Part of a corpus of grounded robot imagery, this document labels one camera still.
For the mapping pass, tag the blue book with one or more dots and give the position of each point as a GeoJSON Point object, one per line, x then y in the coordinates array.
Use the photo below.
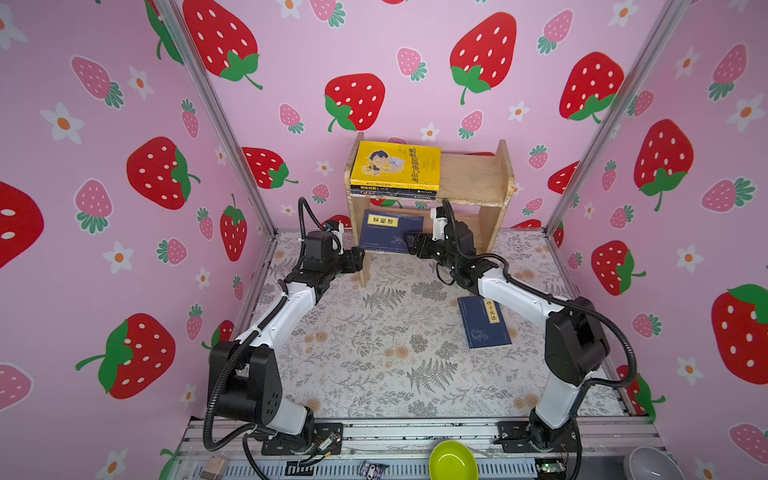
{"type": "Point", "coordinates": [386, 232]}
{"type": "Point", "coordinates": [483, 323]}

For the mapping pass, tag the grey bowl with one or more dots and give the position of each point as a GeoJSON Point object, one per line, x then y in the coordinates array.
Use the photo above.
{"type": "Point", "coordinates": [647, 463]}

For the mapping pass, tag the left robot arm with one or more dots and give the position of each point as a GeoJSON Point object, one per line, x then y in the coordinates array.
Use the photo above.
{"type": "Point", "coordinates": [245, 393]}

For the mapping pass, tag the yellow cartoon cover book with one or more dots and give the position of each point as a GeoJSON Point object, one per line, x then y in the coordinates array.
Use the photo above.
{"type": "Point", "coordinates": [393, 165]}

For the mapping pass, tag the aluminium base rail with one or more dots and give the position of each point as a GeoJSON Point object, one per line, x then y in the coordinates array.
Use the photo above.
{"type": "Point", "coordinates": [403, 447]}

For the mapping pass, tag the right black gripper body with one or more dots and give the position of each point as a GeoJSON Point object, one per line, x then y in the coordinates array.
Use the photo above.
{"type": "Point", "coordinates": [437, 251]}

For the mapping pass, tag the wooden two-tier shelf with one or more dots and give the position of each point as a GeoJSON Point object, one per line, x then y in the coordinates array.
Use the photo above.
{"type": "Point", "coordinates": [484, 182]}

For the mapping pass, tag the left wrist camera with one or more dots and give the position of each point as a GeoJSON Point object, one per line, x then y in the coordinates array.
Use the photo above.
{"type": "Point", "coordinates": [336, 227]}

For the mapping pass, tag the black book yellow title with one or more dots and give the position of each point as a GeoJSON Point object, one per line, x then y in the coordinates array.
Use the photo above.
{"type": "Point", "coordinates": [375, 191]}

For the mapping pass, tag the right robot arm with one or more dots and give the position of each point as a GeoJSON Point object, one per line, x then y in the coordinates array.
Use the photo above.
{"type": "Point", "coordinates": [575, 343]}

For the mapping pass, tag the green bowl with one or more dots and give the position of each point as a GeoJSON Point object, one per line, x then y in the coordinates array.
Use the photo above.
{"type": "Point", "coordinates": [452, 460]}

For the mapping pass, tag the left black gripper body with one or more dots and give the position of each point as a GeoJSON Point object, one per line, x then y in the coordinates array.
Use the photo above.
{"type": "Point", "coordinates": [344, 264]}

